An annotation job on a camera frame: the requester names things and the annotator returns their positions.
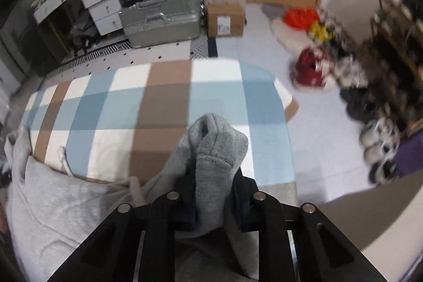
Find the orange plastic bag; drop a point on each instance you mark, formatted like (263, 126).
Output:
(301, 17)

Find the labelled cardboard box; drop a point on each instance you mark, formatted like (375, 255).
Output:
(226, 19)

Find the grey door mat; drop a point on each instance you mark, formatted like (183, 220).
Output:
(272, 10)

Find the white fluffy mat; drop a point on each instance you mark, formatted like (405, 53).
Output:
(290, 36)

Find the red sneaker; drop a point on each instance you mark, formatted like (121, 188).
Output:
(310, 69)

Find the silver aluminium suitcase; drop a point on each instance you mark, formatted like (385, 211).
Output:
(158, 17)

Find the pile of floor shoes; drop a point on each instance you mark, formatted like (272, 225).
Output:
(363, 97)

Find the purple plastic bag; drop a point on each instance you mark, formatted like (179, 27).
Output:
(411, 153)

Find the blue and brown checked blanket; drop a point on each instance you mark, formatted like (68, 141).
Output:
(132, 103)

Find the wooden shoe rack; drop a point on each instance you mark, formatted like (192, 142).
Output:
(396, 37)

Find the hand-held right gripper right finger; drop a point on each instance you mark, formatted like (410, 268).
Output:
(243, 202)

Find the grey hoodie with red print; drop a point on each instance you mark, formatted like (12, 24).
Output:
(66, 202)

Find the yellow shoes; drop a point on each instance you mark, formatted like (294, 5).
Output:
(320, 31)

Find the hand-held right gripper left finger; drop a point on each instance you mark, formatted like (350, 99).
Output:
(183, 209)

